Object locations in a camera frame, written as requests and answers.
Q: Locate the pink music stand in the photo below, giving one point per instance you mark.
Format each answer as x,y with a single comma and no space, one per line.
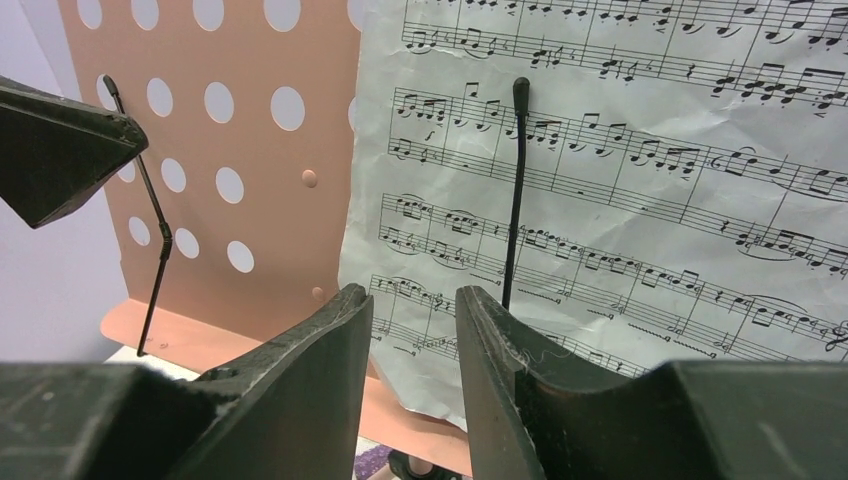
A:
293,146

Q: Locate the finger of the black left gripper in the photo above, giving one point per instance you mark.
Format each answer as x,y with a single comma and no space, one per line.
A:
56,153

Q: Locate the sheet music page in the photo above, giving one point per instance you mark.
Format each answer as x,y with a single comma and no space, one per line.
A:
685,188

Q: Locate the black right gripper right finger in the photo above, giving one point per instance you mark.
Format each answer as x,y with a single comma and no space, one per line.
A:
538,411

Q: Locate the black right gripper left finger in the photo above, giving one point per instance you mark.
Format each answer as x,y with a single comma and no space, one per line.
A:
288,409

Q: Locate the purple glitter microphone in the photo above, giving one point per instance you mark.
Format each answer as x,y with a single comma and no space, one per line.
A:
373,463

